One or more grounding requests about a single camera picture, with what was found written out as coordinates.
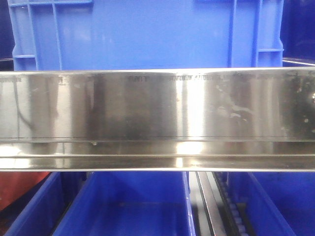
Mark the upper blue shelf crate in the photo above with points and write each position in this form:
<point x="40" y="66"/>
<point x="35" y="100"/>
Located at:
<point x="145" y="34"/>

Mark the lower middle blue bin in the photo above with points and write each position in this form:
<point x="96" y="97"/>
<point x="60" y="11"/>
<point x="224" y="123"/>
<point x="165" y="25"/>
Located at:
<point x="130" y="204"/>

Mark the blue bin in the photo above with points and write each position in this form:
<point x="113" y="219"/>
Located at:
<point x="277" y="204"/>
<point x="130" y="204"/>
<point x="41" y="214"/>

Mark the metal roller track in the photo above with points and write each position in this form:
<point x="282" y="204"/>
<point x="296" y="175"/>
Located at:
<point x="214" y="213"/>

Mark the lower right blue bin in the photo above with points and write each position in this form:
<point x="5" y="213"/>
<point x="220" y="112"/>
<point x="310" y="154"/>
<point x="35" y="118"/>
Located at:
<point x="277" y="204"/>

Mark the lower left blue bin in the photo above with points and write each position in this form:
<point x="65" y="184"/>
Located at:
<point x="41" y="214"/>

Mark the red object lower left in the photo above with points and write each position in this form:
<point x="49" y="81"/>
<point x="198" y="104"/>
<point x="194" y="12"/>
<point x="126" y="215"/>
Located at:
<point x="15" y="184"/>

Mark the stainless steel shelf rail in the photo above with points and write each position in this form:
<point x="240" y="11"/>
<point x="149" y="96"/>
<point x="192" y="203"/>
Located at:
<point x="219" y="119"/>

